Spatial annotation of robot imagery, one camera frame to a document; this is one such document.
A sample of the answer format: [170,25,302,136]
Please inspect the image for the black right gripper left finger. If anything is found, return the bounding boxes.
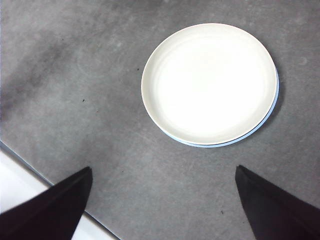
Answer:
[0,166,94,240]

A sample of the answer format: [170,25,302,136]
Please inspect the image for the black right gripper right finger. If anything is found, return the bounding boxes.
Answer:
[235,164,320,240]

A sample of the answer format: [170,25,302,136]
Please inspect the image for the blue round plate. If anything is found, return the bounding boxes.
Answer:
[163,66,280,149]

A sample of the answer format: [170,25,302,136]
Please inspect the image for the white round plate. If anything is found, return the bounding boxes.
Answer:
[140,22,278,146]

